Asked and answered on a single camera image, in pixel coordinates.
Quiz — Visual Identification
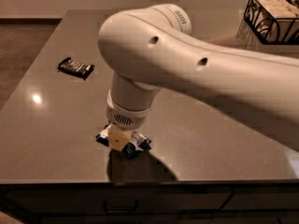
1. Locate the white napkin stack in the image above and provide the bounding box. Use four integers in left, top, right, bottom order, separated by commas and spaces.
253, 0, 299, 44

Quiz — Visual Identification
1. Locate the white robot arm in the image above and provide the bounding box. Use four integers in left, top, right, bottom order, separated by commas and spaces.
98, 4, 299, 149

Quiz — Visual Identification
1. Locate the blue white rxbar blueberry wrapper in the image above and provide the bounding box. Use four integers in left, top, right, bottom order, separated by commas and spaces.
95, 123, 151, 159

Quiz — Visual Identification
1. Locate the black wire napkin basket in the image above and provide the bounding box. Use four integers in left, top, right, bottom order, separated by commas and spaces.
243, 0, 299, 46

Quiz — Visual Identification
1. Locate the dark right drawer front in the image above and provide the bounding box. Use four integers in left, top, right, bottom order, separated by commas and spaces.
223, 190, 299, 211

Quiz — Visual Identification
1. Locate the dark drawer with handle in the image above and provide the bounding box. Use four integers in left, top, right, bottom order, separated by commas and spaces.
7, 189, 231, 216

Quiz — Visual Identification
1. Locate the black rxbar chocolate wrapper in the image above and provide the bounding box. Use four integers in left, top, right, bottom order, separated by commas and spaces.
57, 57, 94, 79

